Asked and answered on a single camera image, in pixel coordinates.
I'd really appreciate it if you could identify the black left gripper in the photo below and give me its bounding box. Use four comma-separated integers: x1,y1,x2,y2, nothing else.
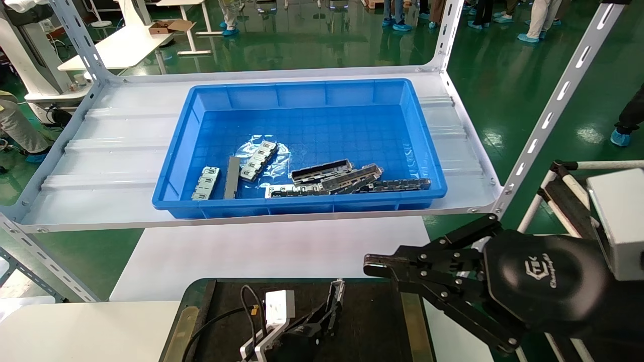
274,304,346,362

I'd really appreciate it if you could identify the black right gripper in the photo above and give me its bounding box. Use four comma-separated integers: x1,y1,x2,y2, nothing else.
364,214,620,353

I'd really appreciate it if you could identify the dark metal channel part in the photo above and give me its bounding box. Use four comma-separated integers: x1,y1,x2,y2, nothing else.
320,163,384,195
289,159,355,185
327,279,346,322

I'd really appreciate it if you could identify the long dark toothed part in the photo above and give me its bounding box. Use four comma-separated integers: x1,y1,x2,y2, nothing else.
358,178,432,194

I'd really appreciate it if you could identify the silver toothed strip part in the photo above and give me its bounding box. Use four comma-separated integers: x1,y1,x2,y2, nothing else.
265,183,330,199

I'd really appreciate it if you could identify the flat grey metal bar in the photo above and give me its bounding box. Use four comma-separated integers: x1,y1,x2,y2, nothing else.
223,156,242,200

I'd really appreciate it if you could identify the blue plastic tray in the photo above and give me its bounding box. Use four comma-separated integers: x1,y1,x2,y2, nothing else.
152,78,448,219

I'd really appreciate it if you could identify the clear plastic bag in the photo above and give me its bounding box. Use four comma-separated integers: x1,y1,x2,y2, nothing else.
234,135,292,189

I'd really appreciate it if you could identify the bystander in blue jeans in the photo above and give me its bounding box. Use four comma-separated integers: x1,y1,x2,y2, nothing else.
381,0,414,32

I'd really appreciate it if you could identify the white slotted metal shelf rack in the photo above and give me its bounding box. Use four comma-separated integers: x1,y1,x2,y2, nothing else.
0,0,627,303

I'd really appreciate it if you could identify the bystander in beige trousers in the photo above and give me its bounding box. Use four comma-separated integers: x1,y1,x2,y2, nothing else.
517,0,560,44

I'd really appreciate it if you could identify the bystander in light trousers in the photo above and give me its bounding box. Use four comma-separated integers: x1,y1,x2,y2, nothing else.
219,0,241,37

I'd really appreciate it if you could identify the open cardboard box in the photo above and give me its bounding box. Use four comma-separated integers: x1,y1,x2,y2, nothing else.
149,20,197,35

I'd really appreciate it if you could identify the white background table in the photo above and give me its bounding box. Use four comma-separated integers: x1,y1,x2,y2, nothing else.
58,23,174,71

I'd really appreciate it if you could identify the seated person in khaki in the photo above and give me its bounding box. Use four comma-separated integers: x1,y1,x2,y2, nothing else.
0,90,51,164

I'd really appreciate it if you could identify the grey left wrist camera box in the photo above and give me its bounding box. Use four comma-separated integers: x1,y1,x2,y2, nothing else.
264,289,296,325

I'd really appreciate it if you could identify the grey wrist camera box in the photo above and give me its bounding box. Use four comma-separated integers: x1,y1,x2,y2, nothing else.
264,289,296,325
586,168,644,282

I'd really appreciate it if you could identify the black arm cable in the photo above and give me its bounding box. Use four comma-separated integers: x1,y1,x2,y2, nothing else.
181,284,267,362

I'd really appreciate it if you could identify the white pipe frame belt cart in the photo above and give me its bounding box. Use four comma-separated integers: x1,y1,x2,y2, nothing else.
517,160,644,362

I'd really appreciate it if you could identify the silver slotted bracket part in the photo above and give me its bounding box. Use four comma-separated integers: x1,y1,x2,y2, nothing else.
239,141,279,182

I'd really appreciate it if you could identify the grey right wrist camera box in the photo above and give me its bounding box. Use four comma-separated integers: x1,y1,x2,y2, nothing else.
586,168,644,282

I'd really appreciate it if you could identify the small silver bracket part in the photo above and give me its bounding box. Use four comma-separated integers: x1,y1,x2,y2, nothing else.
191,166,221,201

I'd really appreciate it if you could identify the white table with pedestal legs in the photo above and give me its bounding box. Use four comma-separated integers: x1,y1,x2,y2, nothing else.
156,0,212,56

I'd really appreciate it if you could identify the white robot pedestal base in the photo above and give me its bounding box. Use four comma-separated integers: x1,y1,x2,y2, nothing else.
0,0,94,104

